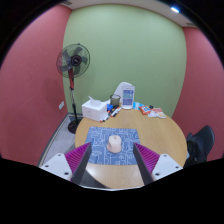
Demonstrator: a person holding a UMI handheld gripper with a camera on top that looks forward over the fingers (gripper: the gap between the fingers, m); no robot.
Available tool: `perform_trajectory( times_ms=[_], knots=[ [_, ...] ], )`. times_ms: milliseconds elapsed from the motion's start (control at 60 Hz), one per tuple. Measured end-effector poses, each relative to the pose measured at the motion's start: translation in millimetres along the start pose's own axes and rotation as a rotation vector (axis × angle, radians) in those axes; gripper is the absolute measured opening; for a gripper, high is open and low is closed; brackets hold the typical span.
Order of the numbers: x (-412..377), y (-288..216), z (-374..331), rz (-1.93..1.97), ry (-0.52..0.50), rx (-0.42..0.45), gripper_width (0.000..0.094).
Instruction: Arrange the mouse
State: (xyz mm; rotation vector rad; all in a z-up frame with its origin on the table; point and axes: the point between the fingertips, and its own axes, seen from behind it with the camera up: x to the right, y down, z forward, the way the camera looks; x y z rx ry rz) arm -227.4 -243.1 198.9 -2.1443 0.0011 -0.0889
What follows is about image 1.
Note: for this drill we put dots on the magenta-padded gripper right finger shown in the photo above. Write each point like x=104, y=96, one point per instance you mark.
x=160, y=164

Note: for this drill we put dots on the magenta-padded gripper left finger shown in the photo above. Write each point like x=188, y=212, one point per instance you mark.
x=61, y=163

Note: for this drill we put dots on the pale pink computer mouse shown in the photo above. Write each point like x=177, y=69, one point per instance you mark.
x=114, y=144

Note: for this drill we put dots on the blue patterned mouse pad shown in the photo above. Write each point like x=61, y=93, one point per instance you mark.
x=100, y=146

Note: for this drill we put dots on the black office chair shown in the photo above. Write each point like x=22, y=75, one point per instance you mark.
x=199, y=145

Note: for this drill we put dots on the orange-topped clear snack packet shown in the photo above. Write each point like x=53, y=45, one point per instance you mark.
x=160, y=114

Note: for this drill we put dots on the white snack packet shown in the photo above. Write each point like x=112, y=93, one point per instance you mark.
x=153, y=113

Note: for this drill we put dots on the red snack packet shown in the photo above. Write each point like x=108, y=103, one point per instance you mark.
x=144, y=110

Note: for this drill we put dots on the small black round object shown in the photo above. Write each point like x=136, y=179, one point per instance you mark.
x=151, y=107

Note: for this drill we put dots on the white tissue box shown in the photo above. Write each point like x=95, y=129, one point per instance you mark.
x=94, y=110

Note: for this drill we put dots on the blue snack packet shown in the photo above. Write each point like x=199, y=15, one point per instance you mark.
x=136, y=105

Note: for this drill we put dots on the black and white marker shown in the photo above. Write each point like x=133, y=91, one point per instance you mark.
x=106, y=117
x=116, y=111

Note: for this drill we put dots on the blue whiteboard eraser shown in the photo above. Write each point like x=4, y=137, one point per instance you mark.
x=109, y=107

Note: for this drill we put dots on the black mesh pen cup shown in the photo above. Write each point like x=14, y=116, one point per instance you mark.
x=115, y=100

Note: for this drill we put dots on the white plastic chair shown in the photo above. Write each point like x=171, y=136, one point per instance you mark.
x=119, y=89

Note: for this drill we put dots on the black standing fan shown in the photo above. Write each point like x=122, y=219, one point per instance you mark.
x=74, y=60

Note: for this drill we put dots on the round ceiling light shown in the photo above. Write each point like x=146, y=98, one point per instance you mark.
x=175, y=9

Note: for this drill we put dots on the white wall outlet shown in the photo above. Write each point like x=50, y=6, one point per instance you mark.
x=61, y=105

